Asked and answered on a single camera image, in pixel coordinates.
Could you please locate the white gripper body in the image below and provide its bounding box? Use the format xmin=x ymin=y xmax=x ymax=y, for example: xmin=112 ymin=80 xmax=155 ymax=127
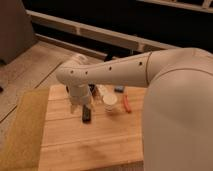
xmin=68 ymin=85 xmax=91 ymax=105

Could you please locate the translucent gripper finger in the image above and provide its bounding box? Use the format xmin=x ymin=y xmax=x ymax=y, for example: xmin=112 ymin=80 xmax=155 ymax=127
xmin=86 ymin=103 xmax=94 ymax=111
xmin=70 ymin=104 xmax=77 ymax=114

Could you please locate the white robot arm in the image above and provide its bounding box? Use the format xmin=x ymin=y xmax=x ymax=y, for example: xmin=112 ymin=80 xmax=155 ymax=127
xmin=56 ymin=48 xmax=213 ymax=171

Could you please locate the dark ceramic bowl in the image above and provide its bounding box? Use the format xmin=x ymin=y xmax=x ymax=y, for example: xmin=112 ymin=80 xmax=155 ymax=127
xmin=66 ymin=84 xmax=96 ymax=96

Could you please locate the black rectangular remote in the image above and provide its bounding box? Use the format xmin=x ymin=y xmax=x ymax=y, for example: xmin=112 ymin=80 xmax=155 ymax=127
xmin=82 ymin=105 xmax=91 ymax=123

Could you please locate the blue rectangular block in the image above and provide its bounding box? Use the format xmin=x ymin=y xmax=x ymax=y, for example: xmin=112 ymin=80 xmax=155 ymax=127
xmin=114 ymin=86 xmax=124 ymax=93

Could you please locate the orange marker pen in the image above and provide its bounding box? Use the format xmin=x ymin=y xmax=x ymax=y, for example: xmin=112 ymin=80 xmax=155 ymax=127
xmin=123 ymin=95 xmax=131 ymax=113

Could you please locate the wooden board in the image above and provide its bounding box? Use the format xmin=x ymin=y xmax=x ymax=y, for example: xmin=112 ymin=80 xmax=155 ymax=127
xmin=39 ymin=85 xmax=145 ymax=171

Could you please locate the yellow-green cloth mat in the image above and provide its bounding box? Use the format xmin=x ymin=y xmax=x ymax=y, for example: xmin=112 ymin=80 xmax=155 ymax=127
xmin=0 ymin=88 xmax=49 ymax=171

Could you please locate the grey cabinet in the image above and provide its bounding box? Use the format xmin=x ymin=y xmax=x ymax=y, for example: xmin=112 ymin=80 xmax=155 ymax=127
xmin=0 ymin=0 xmax=37 ymax=64

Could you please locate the white shelf rail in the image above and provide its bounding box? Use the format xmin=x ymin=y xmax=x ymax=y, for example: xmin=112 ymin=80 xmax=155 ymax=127
xmin=27 ymin=10 xmax=177 ymax=52

